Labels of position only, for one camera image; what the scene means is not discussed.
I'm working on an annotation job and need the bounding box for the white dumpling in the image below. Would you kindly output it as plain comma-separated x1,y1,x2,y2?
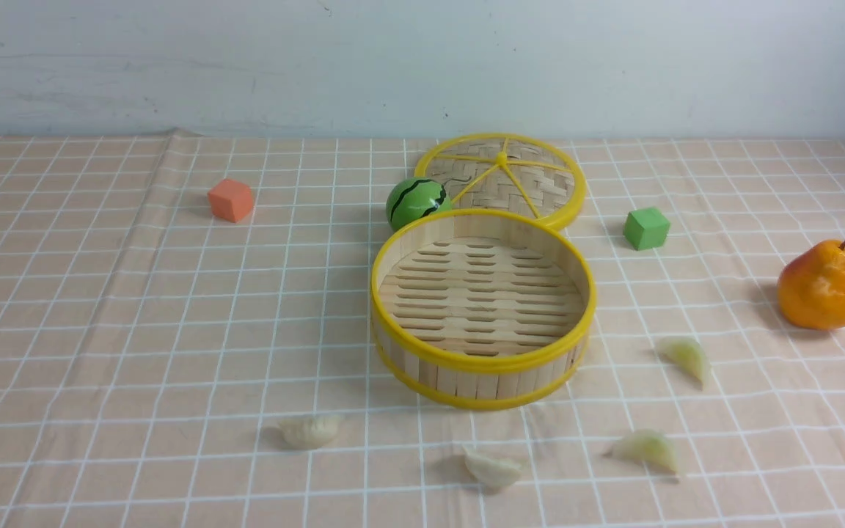
463,447,523,489
277,414,345,450

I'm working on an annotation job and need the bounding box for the green watermelon ball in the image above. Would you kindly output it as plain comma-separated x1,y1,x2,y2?
385,177,453,232

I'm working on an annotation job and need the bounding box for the checkered beige tablecloth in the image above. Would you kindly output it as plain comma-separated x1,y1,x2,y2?
0,134,845,527

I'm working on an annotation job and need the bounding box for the orange yellow toy pear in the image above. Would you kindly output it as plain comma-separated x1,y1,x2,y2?
777,238,845,331

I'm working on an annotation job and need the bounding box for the woven bamboo steamer lid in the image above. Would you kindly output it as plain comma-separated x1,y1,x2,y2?
413,133,587,231

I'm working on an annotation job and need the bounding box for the bamboo steamer tray yellow rim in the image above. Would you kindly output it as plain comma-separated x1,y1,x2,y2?
369,210,597,411

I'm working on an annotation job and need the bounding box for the orange cube block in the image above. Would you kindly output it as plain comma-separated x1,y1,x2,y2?
207,178,255,224

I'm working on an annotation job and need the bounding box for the pale green dumpling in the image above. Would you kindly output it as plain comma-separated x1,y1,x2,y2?
608,429,680,475
655,337,712,388

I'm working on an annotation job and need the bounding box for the green cube block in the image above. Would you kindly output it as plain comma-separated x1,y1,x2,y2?
623,207,671,251

